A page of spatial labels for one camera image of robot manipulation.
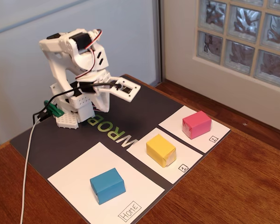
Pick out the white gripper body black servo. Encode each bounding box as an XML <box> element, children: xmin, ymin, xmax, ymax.
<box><xmin>75</xmin><ymin>72</ymin><xmax>113</xmax><ymax>97</ymax></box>

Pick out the white fixed gripper finger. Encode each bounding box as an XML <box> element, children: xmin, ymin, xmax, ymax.
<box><xmin>100</xmin><ymin>90</ymin><xmax>111</xmax><ymax>112</ymax></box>

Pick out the white moving gripper finger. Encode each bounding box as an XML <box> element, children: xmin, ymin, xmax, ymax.
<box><xmin>92</xmin><ymin>92</ymin><xmax>106</xmax><ymax>112</ymax></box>

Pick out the red paper box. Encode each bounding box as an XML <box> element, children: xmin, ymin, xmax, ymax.
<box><xmin>182</xmin><ymin>110</ymin><xmax>212</xmax><ymax>140</ymax></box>

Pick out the yellow paper box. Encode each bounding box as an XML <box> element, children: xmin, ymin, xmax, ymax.
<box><xmin>146</xmin><ymin>133</ymin><xmax>177</xmax><ymax>168</ymax></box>

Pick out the white sheet marked home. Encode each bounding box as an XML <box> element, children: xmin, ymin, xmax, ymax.
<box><xmin>47</xmin><ymin>141</ymin><xmax>166</xmax><ymax>224</ymax></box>

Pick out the blue paper box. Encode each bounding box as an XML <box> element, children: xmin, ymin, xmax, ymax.
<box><xmin>90</xmin><ymin>168</ymin><xmax>126</xmax><ymax>205</ymax></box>

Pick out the green clamp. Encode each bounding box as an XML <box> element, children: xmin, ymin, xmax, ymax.
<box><xmin>43</xmin><ymin>99</ymin><xmax>65</xmax><ymax>117</ymax></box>

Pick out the dark grey mat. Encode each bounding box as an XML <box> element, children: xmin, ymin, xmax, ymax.
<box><xmin>9</xmin><ymin>74</ymin><xmax>231</xmax><ymax>224</ymax></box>

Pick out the white sheet marked 2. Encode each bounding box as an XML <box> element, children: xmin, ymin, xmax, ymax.
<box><xmin>158</xmin><ymin>105</ymin><xmax>231</xmax><ymax>154</ymax></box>

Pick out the white sheet marked 1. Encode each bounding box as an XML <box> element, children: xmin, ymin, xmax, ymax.
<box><xmin>126</xmin><ymin>127</ymin><xmax>203</xmax><ymax>185</ymax></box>

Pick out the glass block window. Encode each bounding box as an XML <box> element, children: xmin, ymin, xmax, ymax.
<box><xmin>193</xmin><ymin>0</ymin><xmax>280</xmax><ymax>91</ymax></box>

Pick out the black cable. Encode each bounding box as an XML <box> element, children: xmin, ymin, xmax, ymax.
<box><xmin>32</xmin><ymin>82</ymin><xmax>122</xmax><ymax>128</ymax></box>

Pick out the red white servo wire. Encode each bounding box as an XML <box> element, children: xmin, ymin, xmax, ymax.
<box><xmin>74</xmin><ymin>28</ymin><xmax>103</xmax><ymax>80</ymax></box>

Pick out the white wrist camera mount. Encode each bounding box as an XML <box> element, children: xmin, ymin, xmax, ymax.
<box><xmin>108</xmin><ymin>76</ymin><xmax>141</xmax><ymax>103</ymax></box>

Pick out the grey metal door frame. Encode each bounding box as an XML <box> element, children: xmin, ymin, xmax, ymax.
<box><xmin>152</xmin><ymin>0</ymin><xmax>166</xmax><ymax>85</ymax></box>

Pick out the white cable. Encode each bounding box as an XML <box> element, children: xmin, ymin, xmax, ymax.
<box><xmin>19</xmin><ymin>117</ymin><xmax>42</xmax><ymax>224</ymax></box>

